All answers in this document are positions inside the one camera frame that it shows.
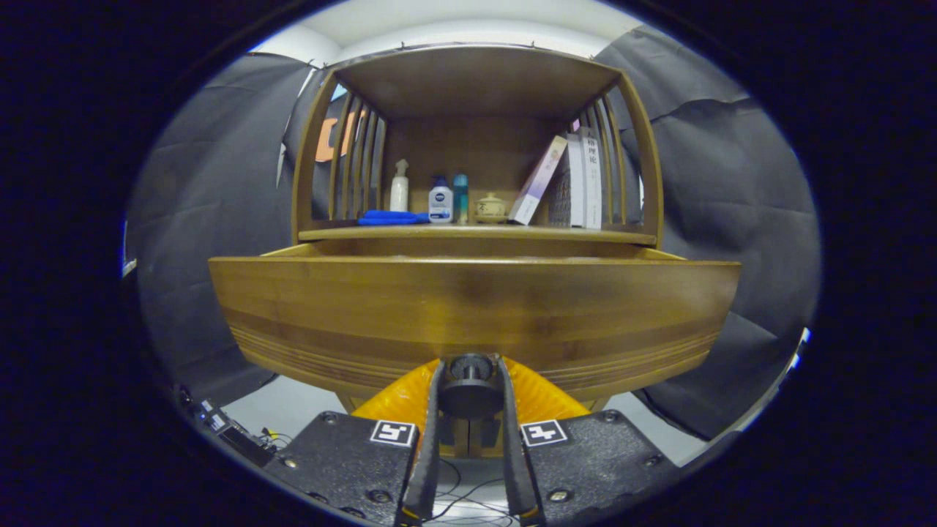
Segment wooden countertop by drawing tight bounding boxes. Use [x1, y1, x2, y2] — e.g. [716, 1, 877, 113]
[299, 223, 657, 246]

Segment white pump bottle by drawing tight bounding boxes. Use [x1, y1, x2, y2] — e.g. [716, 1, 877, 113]
[389, 159, 410, 213]

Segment thin white book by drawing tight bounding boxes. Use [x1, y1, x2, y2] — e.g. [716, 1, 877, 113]
[567, 132, 586, 228]

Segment black backdrop cloth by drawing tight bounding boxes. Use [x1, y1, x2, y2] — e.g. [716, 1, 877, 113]
[128, 26, 821, 440]

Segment white lotion bottle blue cap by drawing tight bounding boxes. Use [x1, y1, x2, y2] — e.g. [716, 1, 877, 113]
[428, 176, 454, 223]

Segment black power strip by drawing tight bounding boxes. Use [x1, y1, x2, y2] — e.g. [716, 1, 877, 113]
[179, 388, 275, 468]

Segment wooden cabinet door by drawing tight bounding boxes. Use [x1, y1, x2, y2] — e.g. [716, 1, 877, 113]
[441, 417, 470, 459]
[469, 417, 506, 459]

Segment pink and white leaning book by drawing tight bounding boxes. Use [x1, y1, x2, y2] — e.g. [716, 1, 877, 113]
[508, 135, 569, 226]

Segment beige lidded ceramic cup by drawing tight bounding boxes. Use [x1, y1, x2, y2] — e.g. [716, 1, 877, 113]
[473, 192, 509, 224]

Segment black floor cables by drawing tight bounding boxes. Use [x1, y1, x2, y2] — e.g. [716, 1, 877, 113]
[430, 457, 522, 527]

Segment blue folded cloth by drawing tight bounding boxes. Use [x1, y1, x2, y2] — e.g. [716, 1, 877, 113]
[357, 210, 431, 226]

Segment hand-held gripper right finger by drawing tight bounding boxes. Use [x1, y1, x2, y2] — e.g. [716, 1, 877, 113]
[498, 356, 683, 527]

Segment wooden cabinet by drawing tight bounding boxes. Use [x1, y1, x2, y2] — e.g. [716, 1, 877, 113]
[291, 45, 665, 460]

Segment wooden drawer with black knob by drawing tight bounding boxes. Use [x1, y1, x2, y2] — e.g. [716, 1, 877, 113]
[208, 243, 742, 419]

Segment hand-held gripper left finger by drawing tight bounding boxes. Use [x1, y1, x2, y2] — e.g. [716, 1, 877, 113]
[262, 357, 447, 527]

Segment white book with black lettering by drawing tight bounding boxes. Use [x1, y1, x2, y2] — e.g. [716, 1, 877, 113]
[578, 126, 604, 231]

